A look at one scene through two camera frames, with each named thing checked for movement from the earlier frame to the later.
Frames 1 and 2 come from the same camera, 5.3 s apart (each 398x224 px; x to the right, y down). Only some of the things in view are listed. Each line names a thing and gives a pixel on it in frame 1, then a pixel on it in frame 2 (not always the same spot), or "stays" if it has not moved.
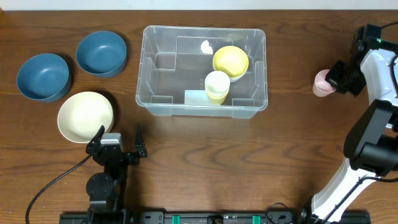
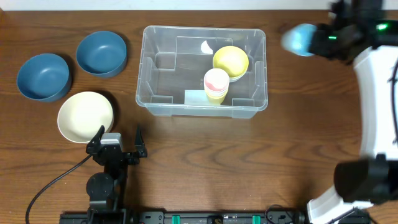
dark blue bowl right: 102,53 stays
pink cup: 321,87 → 216,79
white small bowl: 236,79 stays
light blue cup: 211,94 → 297,39
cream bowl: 82,114 stays
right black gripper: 331,76 → 319,45
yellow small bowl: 232,60 stays
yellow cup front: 217,99 stays
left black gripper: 132,159 stays
